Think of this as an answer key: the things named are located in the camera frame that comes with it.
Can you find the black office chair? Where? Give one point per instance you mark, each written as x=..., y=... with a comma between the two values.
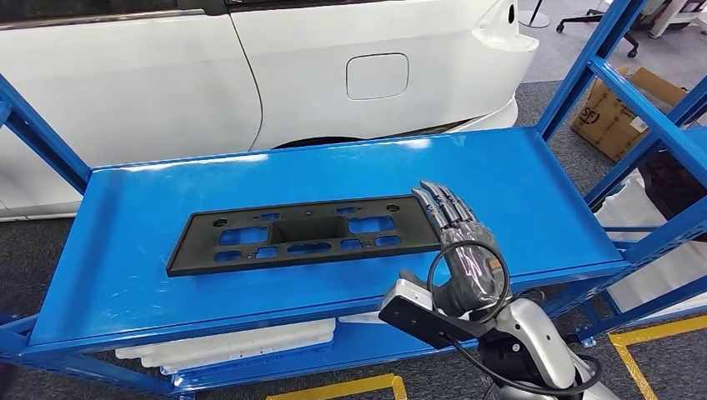
x=580, y=19

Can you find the large white plastic crate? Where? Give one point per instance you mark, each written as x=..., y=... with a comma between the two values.
x=621, y=212

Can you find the black plastic tray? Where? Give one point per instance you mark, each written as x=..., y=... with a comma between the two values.
x=674, y=188

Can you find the black plastic bracket part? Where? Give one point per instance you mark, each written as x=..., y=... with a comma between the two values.
x=193, y=248

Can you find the small white plastic crate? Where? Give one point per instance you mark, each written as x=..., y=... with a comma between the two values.
x=359, y=318

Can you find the stanchion with white base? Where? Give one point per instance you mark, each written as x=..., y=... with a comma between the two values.
x=534, y=21

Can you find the white car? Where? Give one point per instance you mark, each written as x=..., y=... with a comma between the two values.
x=138, y=83

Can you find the brown cardboard box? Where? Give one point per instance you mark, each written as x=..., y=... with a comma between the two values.
x=607, y=127

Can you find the white table frame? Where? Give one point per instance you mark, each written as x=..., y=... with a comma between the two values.
x=671, y=19

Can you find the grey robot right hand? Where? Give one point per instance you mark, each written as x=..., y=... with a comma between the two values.
x=469, y=270

